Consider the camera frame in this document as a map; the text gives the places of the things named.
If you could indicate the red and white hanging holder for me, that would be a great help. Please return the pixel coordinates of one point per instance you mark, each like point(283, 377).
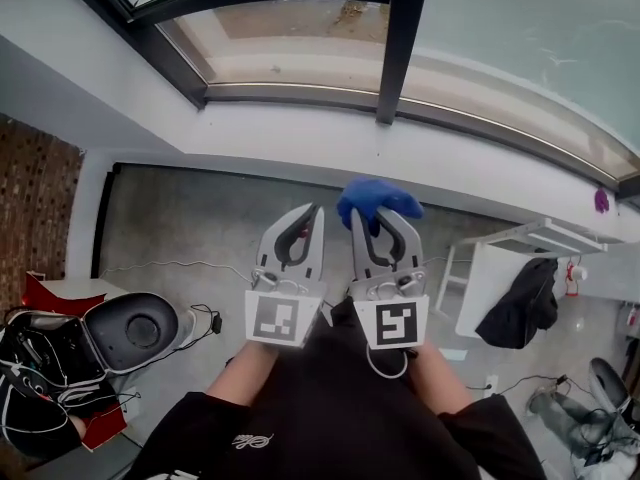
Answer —
point(575, 275)

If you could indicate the white metal rack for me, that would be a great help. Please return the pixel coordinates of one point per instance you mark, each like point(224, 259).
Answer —
point(480, 278)

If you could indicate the person's black shirt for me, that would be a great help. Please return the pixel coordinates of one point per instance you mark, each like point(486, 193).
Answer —
point(340, 418)

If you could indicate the dark round chair seat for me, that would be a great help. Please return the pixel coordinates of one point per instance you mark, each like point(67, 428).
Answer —
point(130, 333)

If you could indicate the blue cleaning cloth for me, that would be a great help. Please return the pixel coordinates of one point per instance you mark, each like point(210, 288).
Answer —
point(370, 198)

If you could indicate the dark window frame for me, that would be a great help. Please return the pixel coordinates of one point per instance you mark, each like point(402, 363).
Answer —
point(400, 43)

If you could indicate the black jacket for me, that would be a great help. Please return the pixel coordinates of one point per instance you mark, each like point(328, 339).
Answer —
point(520, 308)

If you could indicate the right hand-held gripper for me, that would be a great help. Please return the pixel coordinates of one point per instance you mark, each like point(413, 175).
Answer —
point(395, 318)

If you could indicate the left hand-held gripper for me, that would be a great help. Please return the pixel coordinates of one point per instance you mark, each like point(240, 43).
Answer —
point(280, 318)

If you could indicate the black equipment bag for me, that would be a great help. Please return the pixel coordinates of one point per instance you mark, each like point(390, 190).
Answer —
point(40, 368)

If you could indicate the white floor socket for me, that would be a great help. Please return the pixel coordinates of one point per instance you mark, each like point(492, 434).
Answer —
point(492, 384)

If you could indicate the person's left hand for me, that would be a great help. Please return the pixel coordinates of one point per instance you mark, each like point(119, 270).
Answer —
point(303, 232)

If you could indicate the person's left forearm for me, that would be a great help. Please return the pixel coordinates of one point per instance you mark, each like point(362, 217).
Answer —
point(245, 373)

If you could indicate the small purple rag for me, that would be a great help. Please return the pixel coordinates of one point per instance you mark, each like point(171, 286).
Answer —
point(601, 199)

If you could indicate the white storage box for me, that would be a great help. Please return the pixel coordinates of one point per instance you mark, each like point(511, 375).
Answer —
point(610, 273)

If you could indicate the person's right forearm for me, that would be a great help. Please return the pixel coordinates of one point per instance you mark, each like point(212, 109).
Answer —
point(440, 383)

